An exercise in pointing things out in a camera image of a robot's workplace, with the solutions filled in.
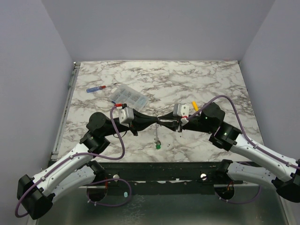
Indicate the yellow handled screwdriver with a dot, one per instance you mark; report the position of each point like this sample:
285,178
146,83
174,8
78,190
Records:
195,107

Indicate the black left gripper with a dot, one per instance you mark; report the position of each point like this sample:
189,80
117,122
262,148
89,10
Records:
140,122

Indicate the clear plastic screw organizer box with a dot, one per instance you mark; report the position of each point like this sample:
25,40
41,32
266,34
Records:
126,95

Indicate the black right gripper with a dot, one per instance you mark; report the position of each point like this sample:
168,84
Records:
176,122

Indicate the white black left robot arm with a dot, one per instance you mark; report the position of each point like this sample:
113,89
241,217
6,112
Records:
78,167

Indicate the blue red handled screwdriver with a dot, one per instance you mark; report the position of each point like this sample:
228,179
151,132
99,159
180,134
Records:
93,89

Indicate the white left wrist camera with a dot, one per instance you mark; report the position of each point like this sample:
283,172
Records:
126,115

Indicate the black front mounting rail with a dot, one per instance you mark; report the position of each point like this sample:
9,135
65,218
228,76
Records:
161,178

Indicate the aluminium table edge rail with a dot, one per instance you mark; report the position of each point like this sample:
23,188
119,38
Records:
70,91

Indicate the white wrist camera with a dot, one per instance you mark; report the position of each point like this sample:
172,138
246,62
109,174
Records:
181,110
126,115

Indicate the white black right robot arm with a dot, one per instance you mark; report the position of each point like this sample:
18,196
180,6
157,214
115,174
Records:
280,172

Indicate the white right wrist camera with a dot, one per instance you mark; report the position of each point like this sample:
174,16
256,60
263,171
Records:
181,110

